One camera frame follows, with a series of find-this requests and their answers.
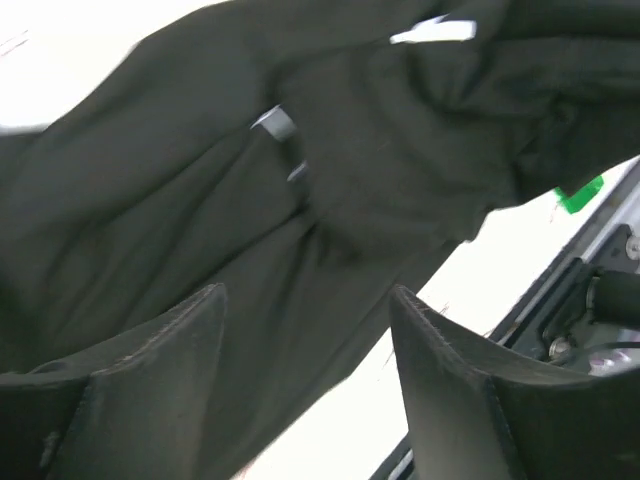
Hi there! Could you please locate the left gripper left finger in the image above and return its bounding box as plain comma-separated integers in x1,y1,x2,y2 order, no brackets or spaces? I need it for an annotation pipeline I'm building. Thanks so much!
1,285,226,479

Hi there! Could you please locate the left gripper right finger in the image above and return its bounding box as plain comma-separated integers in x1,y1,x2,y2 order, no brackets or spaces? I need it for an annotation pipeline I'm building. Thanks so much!
390,286,639,480

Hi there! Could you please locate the black printed t-shirt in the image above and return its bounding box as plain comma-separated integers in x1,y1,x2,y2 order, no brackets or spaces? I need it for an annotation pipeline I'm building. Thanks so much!
1,1,639,479

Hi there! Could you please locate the green chips bag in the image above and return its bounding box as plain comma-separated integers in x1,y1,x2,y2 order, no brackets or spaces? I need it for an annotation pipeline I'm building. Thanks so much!
554,175,604,215

